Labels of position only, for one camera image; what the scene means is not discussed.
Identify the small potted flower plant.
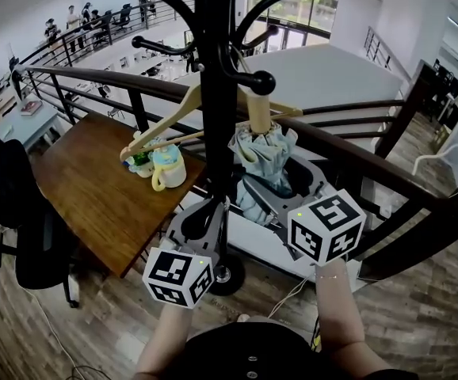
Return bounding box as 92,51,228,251
124,131,162,180

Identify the pink book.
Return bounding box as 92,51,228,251
19,101,42,117

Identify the wooden clothes hanger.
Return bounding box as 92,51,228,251
119,84,304,162

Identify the large glass window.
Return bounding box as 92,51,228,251
248,0,340,51

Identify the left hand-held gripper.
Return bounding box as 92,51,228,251
141,198,228,310

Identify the long white floor cable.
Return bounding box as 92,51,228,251
26,287,79,371

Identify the person's black shirt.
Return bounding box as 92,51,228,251
173,322,412,380

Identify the person's right forearm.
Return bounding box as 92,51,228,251
314,258,404,380

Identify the short black metal railing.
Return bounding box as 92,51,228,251
363,25,404,78

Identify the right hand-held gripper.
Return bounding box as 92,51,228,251
243,158,368,268

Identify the black metal balcony railing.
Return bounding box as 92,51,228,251
14,0,197,67

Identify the light blue umbrella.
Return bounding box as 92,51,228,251
227,45,300,226

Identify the person's left forearm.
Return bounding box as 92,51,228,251
133,301,194,380

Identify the brown wooden table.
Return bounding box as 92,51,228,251
30,111,208,279

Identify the dark stair railing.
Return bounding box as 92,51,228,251
13,59,458,283

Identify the black metal coat rack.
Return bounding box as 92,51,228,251
28,0,401,297

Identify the light blue small table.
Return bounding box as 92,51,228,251
0,101,66,154

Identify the white curved pipe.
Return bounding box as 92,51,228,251
413,142,458,176

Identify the black office chair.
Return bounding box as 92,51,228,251
0,123,82,309

